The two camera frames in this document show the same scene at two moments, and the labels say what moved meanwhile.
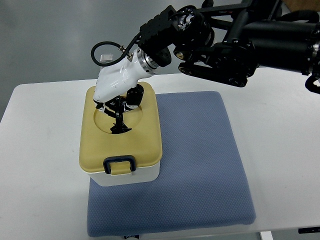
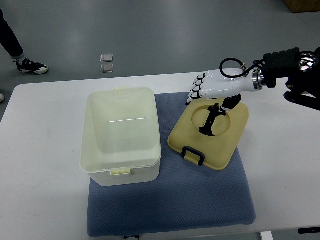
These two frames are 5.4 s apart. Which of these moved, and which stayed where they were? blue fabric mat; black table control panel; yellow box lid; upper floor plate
Moved: yellow box lid
Stayed: black table control panel; upper floor plate; blue fabric mat
